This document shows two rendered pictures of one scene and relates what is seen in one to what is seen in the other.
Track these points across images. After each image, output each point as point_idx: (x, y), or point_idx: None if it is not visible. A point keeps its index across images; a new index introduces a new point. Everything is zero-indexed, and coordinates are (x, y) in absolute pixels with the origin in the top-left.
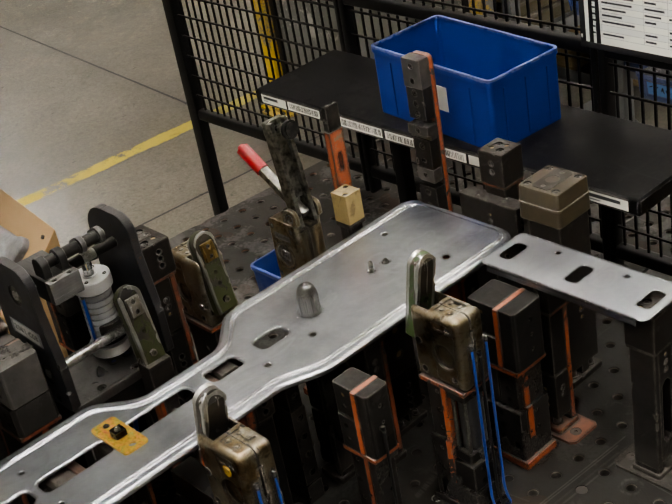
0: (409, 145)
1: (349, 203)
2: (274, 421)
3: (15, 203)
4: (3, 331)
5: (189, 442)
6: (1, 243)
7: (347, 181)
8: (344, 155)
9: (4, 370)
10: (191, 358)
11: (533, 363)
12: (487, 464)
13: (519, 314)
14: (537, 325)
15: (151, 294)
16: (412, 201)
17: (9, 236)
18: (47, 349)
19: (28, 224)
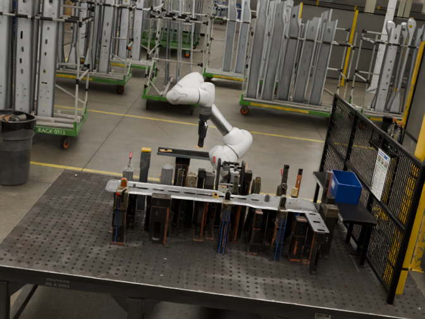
0: None
1: (293, 190)
2: (250, 219)
3: (246, 164)
4: (214, 171)
5: None
6: (238, 169)
7: (298, 187)
8: (300, 181)
9: (207, 175)
10: None
11: (300, 236)
12: (276, 247)
13: (299, 221)
14: (303, 228)
15: (241, 180)
16: (309, 200)
17: (240, 169)
18: (217, 177)
19: (245, 169)
